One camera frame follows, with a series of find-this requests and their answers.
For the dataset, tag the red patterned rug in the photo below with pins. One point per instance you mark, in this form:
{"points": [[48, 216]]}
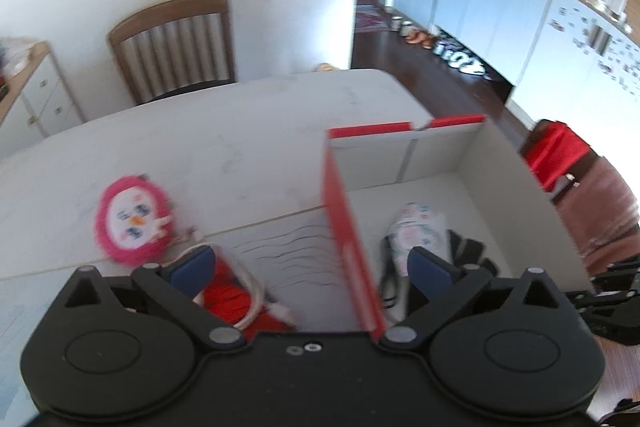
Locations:
{"points": [[370, 21]]}

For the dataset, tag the red garment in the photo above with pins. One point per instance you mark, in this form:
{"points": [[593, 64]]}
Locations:
{"points": [[555, 152]]}

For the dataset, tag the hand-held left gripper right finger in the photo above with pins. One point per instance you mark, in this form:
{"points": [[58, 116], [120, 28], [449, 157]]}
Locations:
{"points": [[427, 269]]}

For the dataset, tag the white sideboard wooden top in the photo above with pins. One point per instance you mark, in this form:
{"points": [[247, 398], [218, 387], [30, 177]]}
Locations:
{"points": [[45, 102]]}

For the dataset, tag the pink plush toy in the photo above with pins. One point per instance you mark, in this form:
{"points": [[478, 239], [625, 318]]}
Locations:
{"points": [[132, 219]]}

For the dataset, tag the wooden slatted chair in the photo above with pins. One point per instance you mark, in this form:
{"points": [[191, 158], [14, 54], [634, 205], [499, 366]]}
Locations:
{"points": [[170, 9]]}

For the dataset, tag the grey patterned table mat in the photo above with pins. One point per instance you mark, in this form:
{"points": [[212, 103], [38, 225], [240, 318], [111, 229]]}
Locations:
{"points": [[280, 257]]}

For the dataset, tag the red cloth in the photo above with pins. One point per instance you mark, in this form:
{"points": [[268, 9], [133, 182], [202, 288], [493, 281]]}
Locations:
{"points": [[230, 303]]}

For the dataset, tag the wooden chair draped with cloths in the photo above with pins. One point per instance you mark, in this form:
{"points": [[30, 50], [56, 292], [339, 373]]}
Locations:
{"points": [[582, 168]]}

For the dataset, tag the white printed packet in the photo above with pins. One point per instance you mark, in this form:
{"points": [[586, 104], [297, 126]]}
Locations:
{"points": [[417, 227]]}

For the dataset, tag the white cardboard box red rim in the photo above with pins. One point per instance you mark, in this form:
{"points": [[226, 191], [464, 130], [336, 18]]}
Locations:
{"points": [[500, 167]]}

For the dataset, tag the white hall cabinet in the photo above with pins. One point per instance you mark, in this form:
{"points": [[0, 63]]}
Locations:
{"points": [[480, 7]]}

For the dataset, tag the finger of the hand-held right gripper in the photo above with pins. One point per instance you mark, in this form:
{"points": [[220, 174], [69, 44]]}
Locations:
{"points": [[615, 312], [620, 274]]}

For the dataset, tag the row of shoes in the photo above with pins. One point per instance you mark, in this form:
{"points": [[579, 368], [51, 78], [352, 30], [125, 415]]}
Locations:
{"points": [[462, 62]]}

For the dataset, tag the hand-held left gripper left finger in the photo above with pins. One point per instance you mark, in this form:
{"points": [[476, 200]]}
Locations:
{"points": [[192, 269]]}

